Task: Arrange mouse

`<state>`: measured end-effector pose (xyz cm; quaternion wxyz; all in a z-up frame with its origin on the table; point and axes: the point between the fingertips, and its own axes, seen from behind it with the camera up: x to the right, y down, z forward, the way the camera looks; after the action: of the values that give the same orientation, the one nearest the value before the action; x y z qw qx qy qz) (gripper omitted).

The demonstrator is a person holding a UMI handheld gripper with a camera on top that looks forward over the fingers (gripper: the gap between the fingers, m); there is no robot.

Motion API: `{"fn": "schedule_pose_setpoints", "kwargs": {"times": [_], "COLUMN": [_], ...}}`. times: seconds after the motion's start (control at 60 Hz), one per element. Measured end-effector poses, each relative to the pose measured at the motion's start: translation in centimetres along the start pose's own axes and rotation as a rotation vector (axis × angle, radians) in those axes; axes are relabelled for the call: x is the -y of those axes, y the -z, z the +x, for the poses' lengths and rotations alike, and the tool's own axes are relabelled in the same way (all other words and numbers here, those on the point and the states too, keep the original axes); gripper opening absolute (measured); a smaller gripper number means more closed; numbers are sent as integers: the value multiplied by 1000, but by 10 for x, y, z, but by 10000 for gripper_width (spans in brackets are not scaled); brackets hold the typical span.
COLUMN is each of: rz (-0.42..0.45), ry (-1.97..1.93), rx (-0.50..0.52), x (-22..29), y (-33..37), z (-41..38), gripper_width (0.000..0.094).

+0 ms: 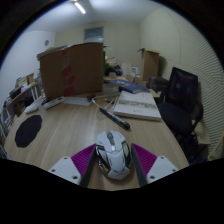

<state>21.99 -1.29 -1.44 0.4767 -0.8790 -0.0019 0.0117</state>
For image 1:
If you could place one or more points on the wall window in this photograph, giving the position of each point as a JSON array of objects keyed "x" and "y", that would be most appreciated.
[{"x": 93, "y": 34}]

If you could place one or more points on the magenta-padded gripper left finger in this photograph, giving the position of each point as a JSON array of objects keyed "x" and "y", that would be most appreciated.
[{"x": 71, "y": 168}]

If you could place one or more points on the black office chair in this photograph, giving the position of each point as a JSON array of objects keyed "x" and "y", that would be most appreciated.
[{"x": 178, "y": 116}]

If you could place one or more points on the large brown cardboard box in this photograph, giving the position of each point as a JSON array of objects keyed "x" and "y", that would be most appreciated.
[{"x": 81, "y": 68}]

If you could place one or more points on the round wall clock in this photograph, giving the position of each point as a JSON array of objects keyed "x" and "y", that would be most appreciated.
[{"x": 46, "y": 42}]

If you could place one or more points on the blue book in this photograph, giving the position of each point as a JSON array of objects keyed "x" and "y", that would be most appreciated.
[{"x": 133, "y": 87}]

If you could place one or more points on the black marker pen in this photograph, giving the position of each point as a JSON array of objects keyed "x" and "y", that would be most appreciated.
[{"x": 115, "y": 119}]

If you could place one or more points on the long white remote control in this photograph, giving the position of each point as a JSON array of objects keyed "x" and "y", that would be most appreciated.
[{"x": 34, "y": 106}]

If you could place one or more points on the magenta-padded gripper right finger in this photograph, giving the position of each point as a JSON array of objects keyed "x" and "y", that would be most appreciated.
[{"x": 156, "y": 166}]

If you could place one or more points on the open white book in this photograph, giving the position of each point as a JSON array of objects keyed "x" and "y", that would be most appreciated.
[{"x": 136, "y": 105}]

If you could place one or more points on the white remote control with buttons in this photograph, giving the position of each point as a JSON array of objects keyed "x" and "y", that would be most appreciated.
[{"x": 54, "y": 102}]

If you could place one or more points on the black scalloped mouse pad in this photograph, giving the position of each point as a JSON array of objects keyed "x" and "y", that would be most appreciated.
[{"x": 28, "y": 131}]

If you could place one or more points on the white and black computer mouse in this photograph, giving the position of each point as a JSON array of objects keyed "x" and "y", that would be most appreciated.
[{"x": 113, "y": 156}]

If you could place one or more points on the small brown cardboard box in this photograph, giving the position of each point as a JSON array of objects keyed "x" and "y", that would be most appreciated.
[{"x": 150, "y": 63}]

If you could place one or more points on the ceiling light tube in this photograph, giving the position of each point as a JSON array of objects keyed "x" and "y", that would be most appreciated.
[{"x": 80, "y": 7}]

